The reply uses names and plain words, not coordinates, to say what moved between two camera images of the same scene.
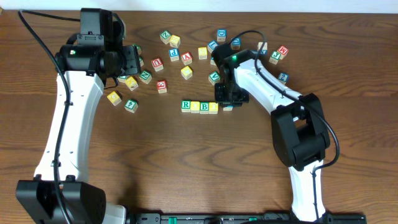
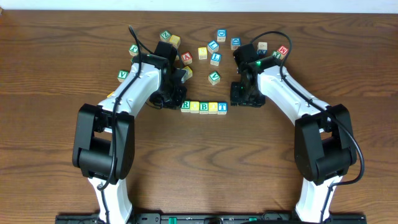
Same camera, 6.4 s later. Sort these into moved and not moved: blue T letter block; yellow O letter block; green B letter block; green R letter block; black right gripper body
Moved: black right gripper body; blue T letter block
Not moved: green B letter block; yellow O letter block; green R letter block
